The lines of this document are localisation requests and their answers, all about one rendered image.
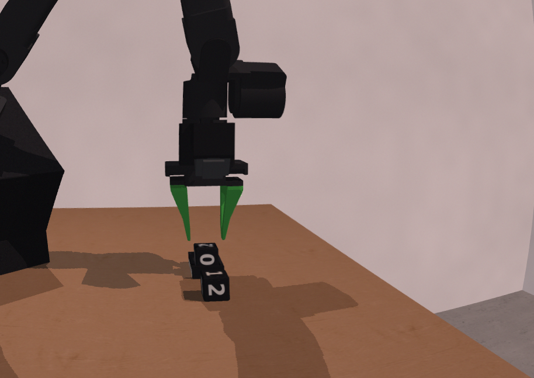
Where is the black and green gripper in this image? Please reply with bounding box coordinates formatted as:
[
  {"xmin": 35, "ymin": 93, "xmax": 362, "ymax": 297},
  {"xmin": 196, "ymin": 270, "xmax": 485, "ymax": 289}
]
[{"xmin": 165, "ymin": 159, "xmax": 248, "ymax": 241}]

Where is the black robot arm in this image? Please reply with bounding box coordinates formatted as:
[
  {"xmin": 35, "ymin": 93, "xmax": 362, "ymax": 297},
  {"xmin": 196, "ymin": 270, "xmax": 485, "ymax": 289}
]
[{"xmin": 0, "ymin": 0, "xmax": 287, "ymax": 179}]

